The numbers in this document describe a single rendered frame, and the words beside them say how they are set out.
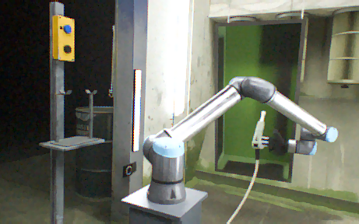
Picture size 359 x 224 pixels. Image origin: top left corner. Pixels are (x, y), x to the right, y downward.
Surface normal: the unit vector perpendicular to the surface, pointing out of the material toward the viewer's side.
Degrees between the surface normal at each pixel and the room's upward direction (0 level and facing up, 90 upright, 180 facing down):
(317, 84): 90
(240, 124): 102
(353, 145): 57
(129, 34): 90
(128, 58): 90
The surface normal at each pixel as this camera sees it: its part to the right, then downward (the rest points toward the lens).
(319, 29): -0.46, 0.07
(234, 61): -0.36, 0.28
